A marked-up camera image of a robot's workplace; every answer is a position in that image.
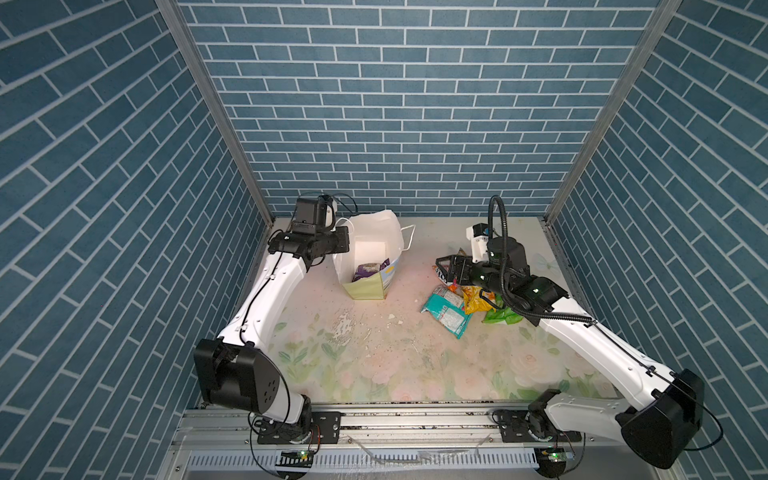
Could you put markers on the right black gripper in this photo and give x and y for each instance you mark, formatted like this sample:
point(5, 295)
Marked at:
point(458, 260)

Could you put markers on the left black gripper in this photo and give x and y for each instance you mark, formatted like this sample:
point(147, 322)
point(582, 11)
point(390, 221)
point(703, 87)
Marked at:
point(340, 235)

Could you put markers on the yellow corn snack packet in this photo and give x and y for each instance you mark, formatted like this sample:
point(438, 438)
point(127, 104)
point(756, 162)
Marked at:
point(477, 299)

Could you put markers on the teal candy bag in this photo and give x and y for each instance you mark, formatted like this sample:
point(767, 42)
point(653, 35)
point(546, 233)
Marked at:
point(447, 308)

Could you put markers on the green snack packet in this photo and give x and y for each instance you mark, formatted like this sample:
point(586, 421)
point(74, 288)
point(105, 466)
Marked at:
point(502, 316)

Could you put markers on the pastel printed paper bag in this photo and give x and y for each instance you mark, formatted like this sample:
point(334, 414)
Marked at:
point(373, 237)

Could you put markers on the purple snack packet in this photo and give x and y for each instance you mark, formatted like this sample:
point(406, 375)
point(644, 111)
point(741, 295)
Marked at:
point(367, 270)

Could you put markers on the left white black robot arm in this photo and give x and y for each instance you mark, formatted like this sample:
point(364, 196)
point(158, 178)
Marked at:
point(234, 369)

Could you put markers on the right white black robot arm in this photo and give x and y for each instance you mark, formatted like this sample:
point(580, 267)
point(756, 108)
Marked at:
point(659, 412)

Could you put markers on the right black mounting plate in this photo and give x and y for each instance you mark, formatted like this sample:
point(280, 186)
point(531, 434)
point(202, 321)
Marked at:
point(519, 426)

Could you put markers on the black mounting plate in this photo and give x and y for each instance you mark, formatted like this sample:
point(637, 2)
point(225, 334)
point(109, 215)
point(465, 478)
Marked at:
point(519, 426)
point(321, 427)

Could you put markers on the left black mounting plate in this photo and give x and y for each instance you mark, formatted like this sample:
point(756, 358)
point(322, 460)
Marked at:
point(321, 427)

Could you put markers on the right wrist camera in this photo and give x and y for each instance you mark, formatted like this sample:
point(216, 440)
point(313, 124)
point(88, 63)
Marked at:
point(478, 238)

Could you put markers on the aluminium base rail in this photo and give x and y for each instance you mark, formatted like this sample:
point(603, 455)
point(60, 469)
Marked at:
point(441, 427)

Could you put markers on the white slotted cable duct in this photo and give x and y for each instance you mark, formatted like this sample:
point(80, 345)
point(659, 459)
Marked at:
point(356, 460)

